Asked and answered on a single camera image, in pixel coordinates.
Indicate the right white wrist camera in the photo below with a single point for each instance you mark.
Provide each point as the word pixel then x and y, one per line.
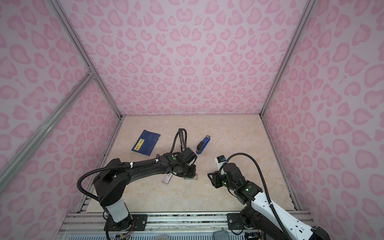
pixel 220 160

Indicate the staple tray with staples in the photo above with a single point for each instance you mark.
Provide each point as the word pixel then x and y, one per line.
pixel 192 178

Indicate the aluminium front rail frame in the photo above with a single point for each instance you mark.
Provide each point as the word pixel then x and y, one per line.
pixel 161 226

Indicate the red white staple box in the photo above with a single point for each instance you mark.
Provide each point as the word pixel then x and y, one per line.
pixel 167 177

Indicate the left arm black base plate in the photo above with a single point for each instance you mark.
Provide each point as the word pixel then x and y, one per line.
pixel 131 223

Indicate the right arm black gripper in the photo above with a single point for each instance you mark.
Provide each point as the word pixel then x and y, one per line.
pixel 215 179

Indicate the dark blue booklet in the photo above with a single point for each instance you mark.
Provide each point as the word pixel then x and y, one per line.
pixel 146 143

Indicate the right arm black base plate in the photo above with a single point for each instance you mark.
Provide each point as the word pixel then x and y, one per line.
pixel 240 221

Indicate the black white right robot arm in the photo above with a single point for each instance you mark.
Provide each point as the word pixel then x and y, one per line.
pixel 261 212

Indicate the grey cloth pad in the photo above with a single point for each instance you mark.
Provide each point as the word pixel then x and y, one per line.
pixel 221 235

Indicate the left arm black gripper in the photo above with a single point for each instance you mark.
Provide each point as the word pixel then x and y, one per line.
pixel 192 174

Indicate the blue long stapler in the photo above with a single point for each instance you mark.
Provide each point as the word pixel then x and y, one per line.
pixel 201 146

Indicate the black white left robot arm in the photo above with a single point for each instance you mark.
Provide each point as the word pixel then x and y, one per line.
pixel 111 182

